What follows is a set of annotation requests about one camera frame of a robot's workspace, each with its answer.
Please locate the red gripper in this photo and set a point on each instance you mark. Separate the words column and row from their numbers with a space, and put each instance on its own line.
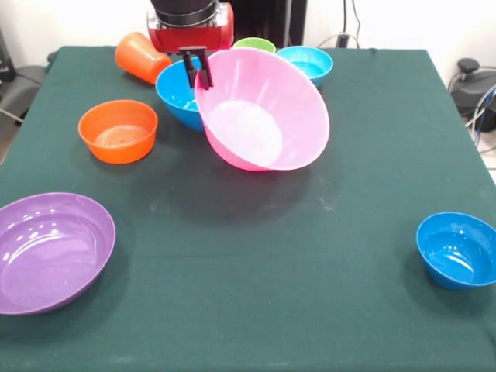
column 190, row 36

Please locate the large light blue bowl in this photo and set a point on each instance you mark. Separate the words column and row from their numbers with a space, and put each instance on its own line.
column 174, row 97

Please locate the orange plastic cup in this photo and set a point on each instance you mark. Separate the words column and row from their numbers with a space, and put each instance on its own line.
column 139, row 58

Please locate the large pink plastic bowl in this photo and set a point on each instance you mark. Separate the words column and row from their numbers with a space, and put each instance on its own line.
column 271, row 116

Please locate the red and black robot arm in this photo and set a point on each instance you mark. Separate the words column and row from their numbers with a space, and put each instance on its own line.
column 182, row 9

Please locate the green plastic cup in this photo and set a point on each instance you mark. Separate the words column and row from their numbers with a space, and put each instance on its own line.
column 255, row 44

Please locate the orange plastic bowl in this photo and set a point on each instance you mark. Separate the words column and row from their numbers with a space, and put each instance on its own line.
column 116, row 149

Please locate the small cyan ribbed bowl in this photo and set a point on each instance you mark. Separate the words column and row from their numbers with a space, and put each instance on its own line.
column 310, row 66

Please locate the grey office chair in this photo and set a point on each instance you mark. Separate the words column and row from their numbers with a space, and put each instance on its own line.
column 23, row 85

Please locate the dark green tablecloth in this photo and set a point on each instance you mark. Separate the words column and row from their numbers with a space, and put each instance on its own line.
column 248, row 252

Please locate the large purple plastic bowl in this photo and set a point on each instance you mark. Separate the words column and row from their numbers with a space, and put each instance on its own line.
column 50, row 252

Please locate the small dark blue bowl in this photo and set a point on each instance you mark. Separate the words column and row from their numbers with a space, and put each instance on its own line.
column 457, row 252

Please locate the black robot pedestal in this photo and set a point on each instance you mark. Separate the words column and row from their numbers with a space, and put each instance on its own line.
column 267, row 19

